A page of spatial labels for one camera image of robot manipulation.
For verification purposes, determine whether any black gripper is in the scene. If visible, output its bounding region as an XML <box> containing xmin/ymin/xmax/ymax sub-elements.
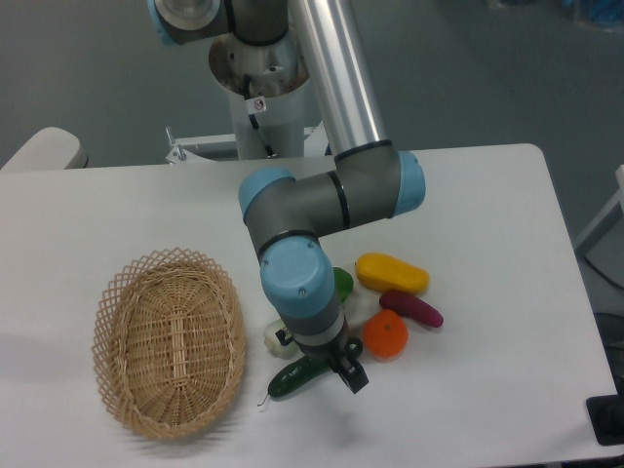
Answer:
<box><xmin>275</xmin><ymin>329</ymin><xmax>369</xmax><ymax>393</ymax></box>

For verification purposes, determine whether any white chair back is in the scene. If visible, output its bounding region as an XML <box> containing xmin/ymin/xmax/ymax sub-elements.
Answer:
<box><xmin>1</xmin><ymin>127</ymin><xmax>89</xmax><ymax>174</ymax></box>

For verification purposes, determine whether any yellow mango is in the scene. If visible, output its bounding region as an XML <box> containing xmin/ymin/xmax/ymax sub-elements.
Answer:
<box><xmin>355</xmin><ymin>253</ymin><xmax>430</xmax><ymax>294</ymax></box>

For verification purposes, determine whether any woven wicker basket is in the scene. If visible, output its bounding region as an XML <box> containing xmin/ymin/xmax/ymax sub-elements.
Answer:
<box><xmin>92</xmin><ymin>248</ymin><xmax>246</xmax><ymax>440</ymax></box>

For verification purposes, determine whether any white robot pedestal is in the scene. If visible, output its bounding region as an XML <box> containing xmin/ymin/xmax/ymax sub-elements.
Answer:
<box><xmin>166</xmin><ymin>29</ymin><xmax>331</xmax><ymax>164</ymax></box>

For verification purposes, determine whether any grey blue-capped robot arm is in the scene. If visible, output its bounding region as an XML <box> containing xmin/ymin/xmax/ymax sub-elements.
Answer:
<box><xmin>148</xmin><ymin>1</ymin><xmax>426</xmax><ymax>392</ymax></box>

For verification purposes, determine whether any orange fruit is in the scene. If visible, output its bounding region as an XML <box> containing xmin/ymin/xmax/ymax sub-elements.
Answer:
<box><xmin>363</xmin><ymin>309</ymin><xmax>409</xmax><ymax>360</ymax></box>

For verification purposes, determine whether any dark green cucumber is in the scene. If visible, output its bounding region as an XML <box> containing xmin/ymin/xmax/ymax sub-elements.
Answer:
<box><xmin>257</xmin><ymin>356</ymin><xmax>336</xmax><ymax>407</ymax></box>

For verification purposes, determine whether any black pedestal cable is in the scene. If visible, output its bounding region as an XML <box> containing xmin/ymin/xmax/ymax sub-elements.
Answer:
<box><xmin>242</xmin><ymin>73</ymin><xmax>278</xmax><ymax>159</ymax></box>

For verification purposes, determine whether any black device at table edge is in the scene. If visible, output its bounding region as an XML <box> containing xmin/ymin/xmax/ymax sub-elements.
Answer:
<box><xmin>586</xmin><ymin>395</ymin><xmax>623</xmax><ymax>447</ymax></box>

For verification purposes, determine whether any green white bok choy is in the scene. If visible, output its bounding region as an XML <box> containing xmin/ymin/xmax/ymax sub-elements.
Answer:
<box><xmin>263</xmin><ymin>267</ymin><xmax>374</xmax><ymax>359</ymax></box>

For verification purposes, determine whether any white frame at right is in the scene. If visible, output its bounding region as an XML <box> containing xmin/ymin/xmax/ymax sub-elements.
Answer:
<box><xmin>572</xmin><ymin>166</ymin><xmax>623</xmax><ymax>257</ymax></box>

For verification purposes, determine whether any purple eggplant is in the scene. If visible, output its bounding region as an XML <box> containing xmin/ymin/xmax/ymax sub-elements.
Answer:
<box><xmin>379</xmin><ymin>291</ymin><xmax>444</xmax><ymax>329</ymax></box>

